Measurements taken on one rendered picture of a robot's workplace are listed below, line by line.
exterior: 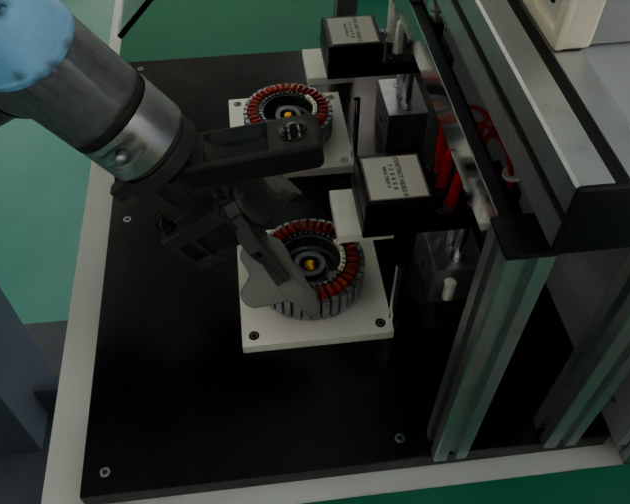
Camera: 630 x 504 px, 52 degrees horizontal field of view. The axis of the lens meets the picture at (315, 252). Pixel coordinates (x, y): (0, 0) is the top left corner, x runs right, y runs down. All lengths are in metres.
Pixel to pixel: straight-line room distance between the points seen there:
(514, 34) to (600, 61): 0.05
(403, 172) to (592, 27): 0.25
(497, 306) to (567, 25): 0.16
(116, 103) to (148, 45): 0.62
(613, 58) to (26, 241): 1.68
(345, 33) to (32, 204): 1.39
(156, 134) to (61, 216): 1.45
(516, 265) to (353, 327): 0.30
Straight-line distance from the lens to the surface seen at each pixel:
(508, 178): 0.59
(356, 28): 0.78
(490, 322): 0.42
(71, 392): 0.69
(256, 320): 0.65
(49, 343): 1.66
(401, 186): 0.58
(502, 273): 0.38
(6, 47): 0.47
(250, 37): 1.09
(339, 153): 0.82
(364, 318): 0.66
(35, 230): 1.93
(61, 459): 0.66
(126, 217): 0.79
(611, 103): 0.38
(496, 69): 0.41
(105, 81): 0.49
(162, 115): 0.51
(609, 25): 0.42
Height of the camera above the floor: 1.32
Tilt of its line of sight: 50 degrees down
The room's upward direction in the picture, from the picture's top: straight up
